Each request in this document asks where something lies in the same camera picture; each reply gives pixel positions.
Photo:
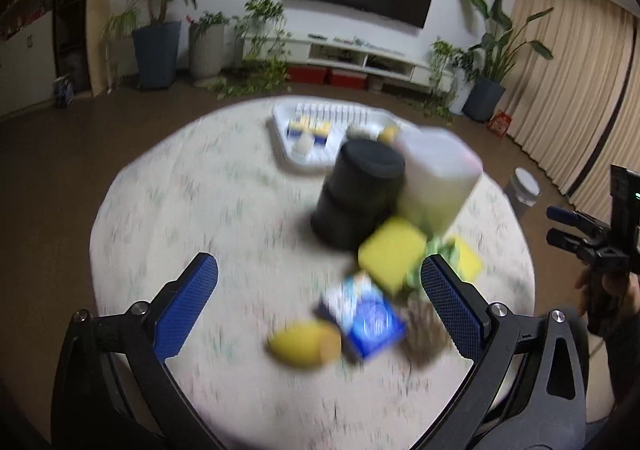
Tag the red paper bag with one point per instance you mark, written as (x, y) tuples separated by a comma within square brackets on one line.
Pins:
[(501, 123)]

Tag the green cloth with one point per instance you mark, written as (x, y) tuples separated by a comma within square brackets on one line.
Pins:
[(442, 247)]

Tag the beige curtain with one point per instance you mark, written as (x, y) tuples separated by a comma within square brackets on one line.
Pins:
[(575, 80)]

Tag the woven loofah pad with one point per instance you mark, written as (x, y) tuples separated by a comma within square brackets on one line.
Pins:
[(425, 330)]

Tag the thin leafy plant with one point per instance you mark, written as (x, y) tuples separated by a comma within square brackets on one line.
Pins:
[(117, 37)]

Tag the round table with floral tablecloth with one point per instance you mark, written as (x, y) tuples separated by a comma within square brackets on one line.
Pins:
[(200, 190)]

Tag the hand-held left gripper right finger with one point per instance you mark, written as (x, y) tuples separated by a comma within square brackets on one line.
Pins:
[(450, 305)]

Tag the person's right forearm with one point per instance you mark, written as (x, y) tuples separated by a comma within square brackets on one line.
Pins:
[(625, 370)]

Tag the red storage box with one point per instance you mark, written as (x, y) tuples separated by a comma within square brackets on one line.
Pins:
[(348, 80), (307, 75)]

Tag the black cylindrical container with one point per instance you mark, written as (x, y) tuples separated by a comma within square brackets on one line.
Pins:
[(355, 190)]

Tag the white plastic container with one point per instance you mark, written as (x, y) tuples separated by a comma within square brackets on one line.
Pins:
[(440, 175)]

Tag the yellow sponge block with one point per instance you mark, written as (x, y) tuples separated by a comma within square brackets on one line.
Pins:
[(390, 250), (467, 257)]

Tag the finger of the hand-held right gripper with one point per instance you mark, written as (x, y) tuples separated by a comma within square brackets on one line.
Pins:
[(562, 238), (562, 215)]

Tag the tall tree in blue pot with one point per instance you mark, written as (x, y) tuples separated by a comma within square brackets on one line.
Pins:
[(157, 45)]

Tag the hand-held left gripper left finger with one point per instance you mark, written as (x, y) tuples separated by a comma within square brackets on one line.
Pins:
[(187, 302)]

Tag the white cartoon tissue pack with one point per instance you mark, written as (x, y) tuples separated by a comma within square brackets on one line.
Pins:
[(298, 126)]

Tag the plant in grey ribbed pot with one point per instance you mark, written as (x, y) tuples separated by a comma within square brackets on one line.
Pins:
[(206, 47)]

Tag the trailing green plant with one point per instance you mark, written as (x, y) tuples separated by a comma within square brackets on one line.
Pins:
[(262, 50)]

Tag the large-leaf plant in blue pot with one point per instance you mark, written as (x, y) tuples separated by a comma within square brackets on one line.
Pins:
[(487, 90)]

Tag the small bushy potted plant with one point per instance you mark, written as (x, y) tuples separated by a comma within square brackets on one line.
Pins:
[(445, 70)]

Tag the blue tissue pack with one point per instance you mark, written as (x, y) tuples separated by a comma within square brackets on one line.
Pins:
[(372, 322)]

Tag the yellow egg-shaped sponge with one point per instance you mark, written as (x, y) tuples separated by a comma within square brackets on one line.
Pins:
[(300, 342)]

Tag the white plastic tray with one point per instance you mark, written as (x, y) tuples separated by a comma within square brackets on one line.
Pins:
[(300, 162)]

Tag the small blue floor item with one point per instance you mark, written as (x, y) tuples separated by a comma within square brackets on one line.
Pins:
[(63, 91)]

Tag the white TV cabinet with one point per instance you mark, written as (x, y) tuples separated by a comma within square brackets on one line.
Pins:
[(390, 61)]

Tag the person's right hand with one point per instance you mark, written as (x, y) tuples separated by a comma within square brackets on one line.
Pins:
[(582, 290)]

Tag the small grey pot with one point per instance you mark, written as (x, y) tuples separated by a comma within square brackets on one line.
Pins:
[(376, 83)]

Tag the grey bin with white lid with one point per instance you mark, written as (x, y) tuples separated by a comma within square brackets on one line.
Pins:
[(522, 185)]

